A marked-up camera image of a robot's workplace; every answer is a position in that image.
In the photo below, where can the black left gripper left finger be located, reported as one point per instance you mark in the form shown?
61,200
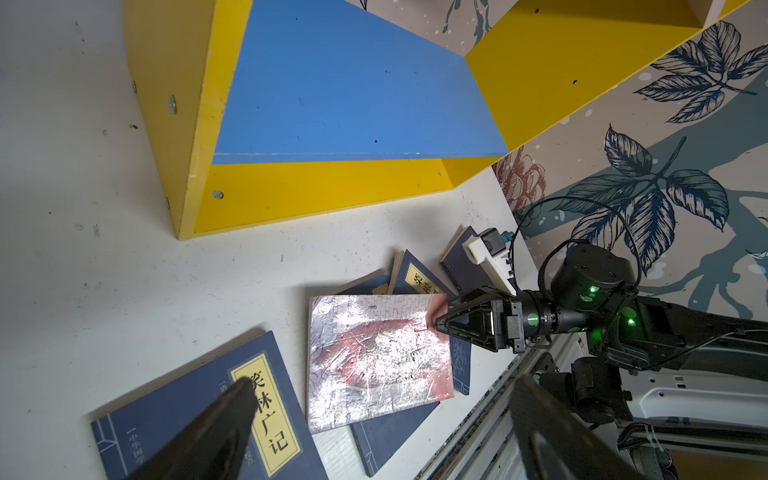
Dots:
213,445

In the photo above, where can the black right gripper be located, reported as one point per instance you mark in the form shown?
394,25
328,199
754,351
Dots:
507,321

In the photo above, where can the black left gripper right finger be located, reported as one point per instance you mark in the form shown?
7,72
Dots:
553,444

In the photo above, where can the red silver illustrated book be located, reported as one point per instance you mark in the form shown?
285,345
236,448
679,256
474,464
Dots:
374,355

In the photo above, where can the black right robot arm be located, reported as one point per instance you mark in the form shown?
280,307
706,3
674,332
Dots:
596,293

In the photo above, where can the navy book leftmost yellow label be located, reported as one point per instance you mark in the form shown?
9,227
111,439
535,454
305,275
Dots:
279,446

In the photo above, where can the yellow blue pink bookshelf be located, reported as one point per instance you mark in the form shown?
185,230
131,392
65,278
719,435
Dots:
262,111

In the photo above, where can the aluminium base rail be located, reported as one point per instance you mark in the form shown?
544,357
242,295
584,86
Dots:
484,445

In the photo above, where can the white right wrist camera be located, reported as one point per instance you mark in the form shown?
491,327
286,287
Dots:
490,251

